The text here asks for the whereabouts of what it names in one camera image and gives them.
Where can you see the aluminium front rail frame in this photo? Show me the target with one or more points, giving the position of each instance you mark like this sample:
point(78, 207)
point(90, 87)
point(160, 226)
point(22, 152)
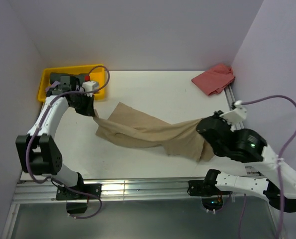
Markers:
point(137, 209)

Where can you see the aluminium right side rail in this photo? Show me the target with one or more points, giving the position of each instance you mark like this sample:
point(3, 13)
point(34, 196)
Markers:
point(230, 96)

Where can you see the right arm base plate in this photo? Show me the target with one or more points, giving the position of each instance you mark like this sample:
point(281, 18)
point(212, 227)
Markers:
point(201, 188)

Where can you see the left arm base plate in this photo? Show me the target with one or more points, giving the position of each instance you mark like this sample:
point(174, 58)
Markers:
point(77, 199)

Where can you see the lavender folded shirt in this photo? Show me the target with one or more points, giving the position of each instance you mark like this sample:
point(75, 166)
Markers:
point(54, 85)

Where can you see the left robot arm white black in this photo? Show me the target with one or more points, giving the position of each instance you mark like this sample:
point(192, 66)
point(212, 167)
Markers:
point(38, 153)

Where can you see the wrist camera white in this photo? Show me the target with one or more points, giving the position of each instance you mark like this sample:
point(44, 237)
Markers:
point(236, 116)
point(89, 85)

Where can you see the pink t shirt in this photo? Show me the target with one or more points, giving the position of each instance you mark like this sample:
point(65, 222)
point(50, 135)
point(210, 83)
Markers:
point(214, 80)

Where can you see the dark green rolled shirt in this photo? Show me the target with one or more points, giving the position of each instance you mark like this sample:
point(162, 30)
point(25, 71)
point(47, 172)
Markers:
point(56, 77)

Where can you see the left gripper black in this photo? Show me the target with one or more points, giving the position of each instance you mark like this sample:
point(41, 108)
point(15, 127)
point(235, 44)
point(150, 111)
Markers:
point(89, 110)

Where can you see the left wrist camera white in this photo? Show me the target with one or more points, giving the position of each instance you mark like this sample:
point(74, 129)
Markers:
point(89, 85)

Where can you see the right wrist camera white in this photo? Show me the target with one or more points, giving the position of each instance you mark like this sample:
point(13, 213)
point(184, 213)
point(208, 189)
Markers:
point(236, 116)

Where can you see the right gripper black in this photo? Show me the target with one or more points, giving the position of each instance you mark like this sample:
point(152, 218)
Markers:
point(217, 113)

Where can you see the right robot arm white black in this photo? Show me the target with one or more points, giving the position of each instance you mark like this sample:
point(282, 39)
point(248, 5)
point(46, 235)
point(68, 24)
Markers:
point(278, 185)

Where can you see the yellow plastic bin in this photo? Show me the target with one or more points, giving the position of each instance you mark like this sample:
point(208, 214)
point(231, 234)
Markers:
point(98, 74)

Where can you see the beige t shirt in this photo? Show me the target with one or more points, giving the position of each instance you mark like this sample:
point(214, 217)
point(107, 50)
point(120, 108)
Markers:
point(128, 127)

